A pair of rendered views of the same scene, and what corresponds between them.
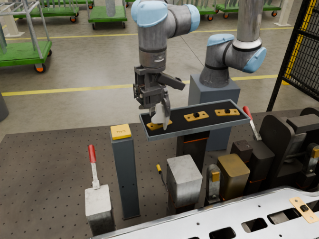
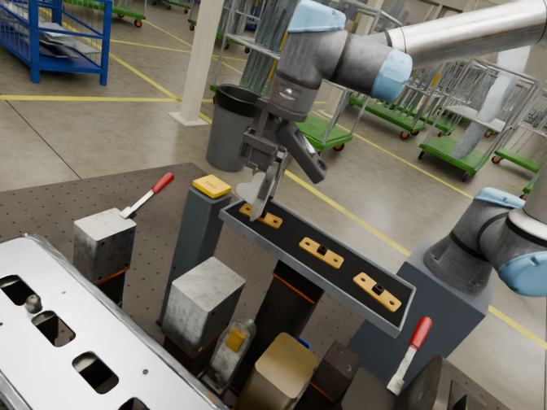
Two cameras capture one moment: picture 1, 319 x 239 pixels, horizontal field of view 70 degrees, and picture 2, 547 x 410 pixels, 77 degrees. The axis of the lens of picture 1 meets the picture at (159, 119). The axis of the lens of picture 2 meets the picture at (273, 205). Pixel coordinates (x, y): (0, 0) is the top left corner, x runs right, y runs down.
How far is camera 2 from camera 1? 42 cm
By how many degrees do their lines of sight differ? 33
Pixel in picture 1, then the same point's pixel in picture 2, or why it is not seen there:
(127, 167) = (190, 243)
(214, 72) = (453, 250)
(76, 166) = not seen: hidden behind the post
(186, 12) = (378, 51)
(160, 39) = (299, 61)
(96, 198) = (107, 221)
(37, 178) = (158, 211)
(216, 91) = (432, 282)
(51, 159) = not seen: hidden behind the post
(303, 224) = not seen: outside the picture
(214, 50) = (477, 211)
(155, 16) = (305, 19)
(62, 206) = (136, 250)
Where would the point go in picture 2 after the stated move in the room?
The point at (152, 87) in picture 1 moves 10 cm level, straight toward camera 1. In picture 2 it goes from (267, 139) to (220, 141)
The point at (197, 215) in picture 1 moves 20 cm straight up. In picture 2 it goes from (162, 365) to (186, 272)
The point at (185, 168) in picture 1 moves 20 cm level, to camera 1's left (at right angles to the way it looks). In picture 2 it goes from (211, 283) to (156, 212)
